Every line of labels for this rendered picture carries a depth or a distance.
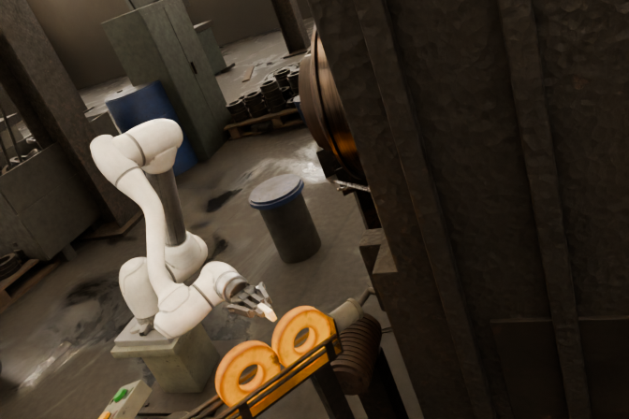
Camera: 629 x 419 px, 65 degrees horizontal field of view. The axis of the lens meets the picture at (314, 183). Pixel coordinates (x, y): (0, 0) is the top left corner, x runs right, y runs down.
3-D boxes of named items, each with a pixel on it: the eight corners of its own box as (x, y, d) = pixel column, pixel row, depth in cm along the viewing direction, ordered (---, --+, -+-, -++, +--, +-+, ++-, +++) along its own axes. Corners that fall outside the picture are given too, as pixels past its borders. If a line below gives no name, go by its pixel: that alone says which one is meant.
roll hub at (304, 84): (360, 122, 158) (332, 37, 147) (338, 166, 136) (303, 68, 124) (343, 126, 161) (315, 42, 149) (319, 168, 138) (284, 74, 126)
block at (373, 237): (421, 292, 143) (400, 223, 133) (417, 312, 136) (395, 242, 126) (386, 294, 147) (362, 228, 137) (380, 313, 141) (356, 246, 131)
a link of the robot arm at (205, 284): (250, 285, 160) (218, 314, 155) (230, 273, 173) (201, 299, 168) (232, 261, 156) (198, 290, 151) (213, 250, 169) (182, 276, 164)
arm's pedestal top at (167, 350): (114, 358, 207) (109, 352, 205) (153, 304, 233) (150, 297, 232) (176, 355, 195) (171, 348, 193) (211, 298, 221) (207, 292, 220)
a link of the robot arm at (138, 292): (126, 313, 210) (103, 271, 201) (161, 287, 221) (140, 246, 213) (145, 324, 199) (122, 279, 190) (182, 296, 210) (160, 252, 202)
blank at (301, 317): (322, 297, 121) (314, 293, 124) (270, 333, 114) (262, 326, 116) (337, 347, 127) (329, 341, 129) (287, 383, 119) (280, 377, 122)
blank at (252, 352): (270, 332, 114) (263, 326, 117) (211, 371, 107) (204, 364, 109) (288, 383, 120) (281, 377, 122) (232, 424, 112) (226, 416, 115)
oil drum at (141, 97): (211, 150, 520) (173, 68, 483) (182, 178, 472) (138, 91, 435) (167, 159, 545) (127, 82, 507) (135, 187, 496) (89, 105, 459)
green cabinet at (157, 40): (173, 166, 514) (100, 23, 451) (205, 137, 571) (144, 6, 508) (212, 158, 494) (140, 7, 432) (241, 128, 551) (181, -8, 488)
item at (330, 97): (403, 131, 166) (363, -12, 146) (376, 209, 128) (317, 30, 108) (385, 135, 168) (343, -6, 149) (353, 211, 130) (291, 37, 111)
